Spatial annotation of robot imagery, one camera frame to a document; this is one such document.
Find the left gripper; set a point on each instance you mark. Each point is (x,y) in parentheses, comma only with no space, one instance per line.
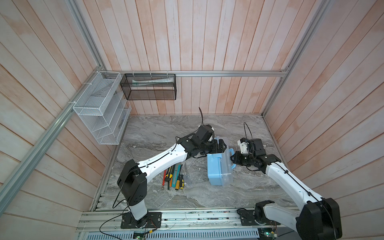
(214,149)

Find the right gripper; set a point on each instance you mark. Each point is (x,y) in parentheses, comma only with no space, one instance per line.
(235,159)

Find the blue translucent plastic toolbox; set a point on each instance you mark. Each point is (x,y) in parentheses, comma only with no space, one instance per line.
(220,167)

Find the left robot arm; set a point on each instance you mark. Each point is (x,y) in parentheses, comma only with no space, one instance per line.
(134,177)

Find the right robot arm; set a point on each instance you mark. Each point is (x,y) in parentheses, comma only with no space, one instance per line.
(317,218)

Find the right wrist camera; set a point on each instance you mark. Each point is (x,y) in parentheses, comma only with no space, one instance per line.
(244,146)

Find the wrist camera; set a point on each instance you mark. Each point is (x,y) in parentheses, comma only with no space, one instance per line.
(211,132)
(244,146)

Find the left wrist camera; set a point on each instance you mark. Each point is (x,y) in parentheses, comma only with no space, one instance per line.
(211,132)

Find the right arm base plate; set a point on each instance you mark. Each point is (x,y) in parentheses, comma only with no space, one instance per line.
(248,218)

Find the red handled hex key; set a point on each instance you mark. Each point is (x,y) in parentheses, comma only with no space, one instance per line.
(164,179)

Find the horizontal aluminium wall rail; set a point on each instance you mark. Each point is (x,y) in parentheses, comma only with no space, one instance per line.
(223,73)

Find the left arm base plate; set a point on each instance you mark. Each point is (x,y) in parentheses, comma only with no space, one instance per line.
(141,220)

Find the black mesh wall basket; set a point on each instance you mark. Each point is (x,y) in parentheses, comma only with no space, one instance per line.
(140,87)

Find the white wire mesh shelf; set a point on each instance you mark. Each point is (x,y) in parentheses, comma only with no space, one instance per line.
(102,107)

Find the aluminium front rail frame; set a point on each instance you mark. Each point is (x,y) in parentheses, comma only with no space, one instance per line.
(183,224)

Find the left aluminium wall rail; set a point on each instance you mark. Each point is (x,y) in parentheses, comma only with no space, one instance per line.
(22,172)

